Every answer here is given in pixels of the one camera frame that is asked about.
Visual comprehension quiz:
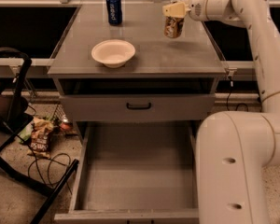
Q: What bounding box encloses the blue pepsi can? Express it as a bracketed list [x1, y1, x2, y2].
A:
[106, 0, 122, 25]

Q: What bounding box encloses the black power adapter cable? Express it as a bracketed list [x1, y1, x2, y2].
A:
[225, 76, 250, 112]

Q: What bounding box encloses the white paper bowl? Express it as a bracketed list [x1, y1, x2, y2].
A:
[91, 39, 135, 68]

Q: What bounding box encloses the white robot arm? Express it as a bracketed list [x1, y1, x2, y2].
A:
[162, 0, 280, 224]

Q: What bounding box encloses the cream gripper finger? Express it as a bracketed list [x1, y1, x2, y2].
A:
[162, 1, 190, 18]

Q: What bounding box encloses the open middle drawer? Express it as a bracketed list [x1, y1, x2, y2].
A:
[55, 121, 199, 224]

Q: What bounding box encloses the black top drawer handle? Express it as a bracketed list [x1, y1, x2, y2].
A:
[126, 103, 152, 110]

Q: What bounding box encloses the green snack bag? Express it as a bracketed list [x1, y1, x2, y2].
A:
[19, 122, 34, 144]

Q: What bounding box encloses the black floor cable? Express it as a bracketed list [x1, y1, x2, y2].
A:
[26, 140, 73, 195]

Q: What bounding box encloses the brown chip bag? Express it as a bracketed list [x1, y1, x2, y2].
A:
[27, 118, 54, 159]

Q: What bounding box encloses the grey drawer cabinet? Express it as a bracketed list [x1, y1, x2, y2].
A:
[47, 0, 227, 224]

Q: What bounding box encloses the black chair frame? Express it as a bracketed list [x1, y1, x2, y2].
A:
[0, 46, 78, 224]

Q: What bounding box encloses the closed top drawer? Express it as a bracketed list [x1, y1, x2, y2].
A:
[61, 94, 215, 122]

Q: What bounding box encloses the small red snack item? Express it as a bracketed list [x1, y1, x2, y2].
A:
[59, 115, 74, 134]

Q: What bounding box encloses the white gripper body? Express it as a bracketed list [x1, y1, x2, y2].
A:
[186, 0, 207, 21]

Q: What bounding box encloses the orange soda can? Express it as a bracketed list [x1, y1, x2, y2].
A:
[164, 17, 184, 38]

